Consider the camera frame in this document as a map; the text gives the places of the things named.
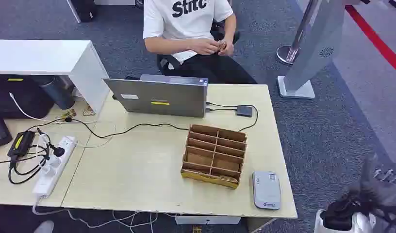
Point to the person's left hand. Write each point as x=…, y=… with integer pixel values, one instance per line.
x=229, y=49

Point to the person's right hand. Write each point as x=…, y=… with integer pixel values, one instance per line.
x=205, y=46

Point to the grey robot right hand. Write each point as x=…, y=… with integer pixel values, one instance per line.
x=378, y=189

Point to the small stack of cards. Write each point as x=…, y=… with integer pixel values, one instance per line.
x=221, y=46

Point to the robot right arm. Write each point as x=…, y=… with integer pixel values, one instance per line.
x=349, y=210

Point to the seated person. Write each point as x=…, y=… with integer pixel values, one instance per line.
x=182, y=19

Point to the black office chair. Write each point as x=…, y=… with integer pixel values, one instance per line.
x=167, y=62

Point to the black usb hub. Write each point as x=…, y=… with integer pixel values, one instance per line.
x=244, y=111

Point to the grey laptop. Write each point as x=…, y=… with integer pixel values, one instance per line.
x=159, y=96

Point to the silver kiosk stand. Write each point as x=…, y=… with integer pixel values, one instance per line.
x=313, y=48

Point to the wooden compartment box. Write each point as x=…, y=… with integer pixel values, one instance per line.
x=214, y=156

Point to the grey flat card reader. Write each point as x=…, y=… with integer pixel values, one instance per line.
x=266, y=190

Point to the black cabinet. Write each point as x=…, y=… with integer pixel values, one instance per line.
x=84, y=9

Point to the small brown card piece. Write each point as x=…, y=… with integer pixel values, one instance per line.
x=88, y=111
x=69, y=113

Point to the white side cabinet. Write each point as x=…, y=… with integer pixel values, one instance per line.
x=56, y=54

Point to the dark round bin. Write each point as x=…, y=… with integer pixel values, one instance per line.
x=58, y=93

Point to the black bag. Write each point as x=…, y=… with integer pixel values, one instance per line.
x=21, y=96

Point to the white power strip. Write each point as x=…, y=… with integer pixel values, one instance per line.
x=55, y=167

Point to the black power brick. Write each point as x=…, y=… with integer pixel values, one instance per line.
x=21, y=143

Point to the grey shoe tip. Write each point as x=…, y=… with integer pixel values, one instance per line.
x=44, y=227

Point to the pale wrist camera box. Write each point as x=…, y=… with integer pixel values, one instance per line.
x=362, y=225

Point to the chrome stanchion post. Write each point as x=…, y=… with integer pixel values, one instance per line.
x=297, y=38

